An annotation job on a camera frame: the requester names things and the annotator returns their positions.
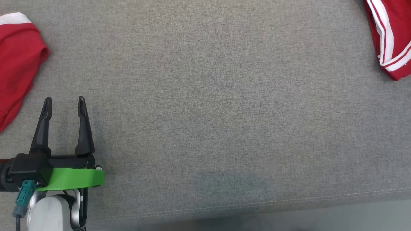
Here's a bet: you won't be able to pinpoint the black round left gripper motor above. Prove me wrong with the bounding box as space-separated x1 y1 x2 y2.
0 159 20 193

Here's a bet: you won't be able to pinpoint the red shorts with white hems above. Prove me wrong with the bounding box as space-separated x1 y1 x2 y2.
0 12 49 132

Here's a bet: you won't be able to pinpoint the teal left camera connector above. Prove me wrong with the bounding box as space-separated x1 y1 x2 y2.
12 180 37 218

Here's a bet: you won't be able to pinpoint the red jersey with white trim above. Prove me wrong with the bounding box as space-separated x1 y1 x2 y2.
364 0 411 81

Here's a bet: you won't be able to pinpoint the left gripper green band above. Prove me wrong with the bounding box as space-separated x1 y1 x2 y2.
29 96 105 192

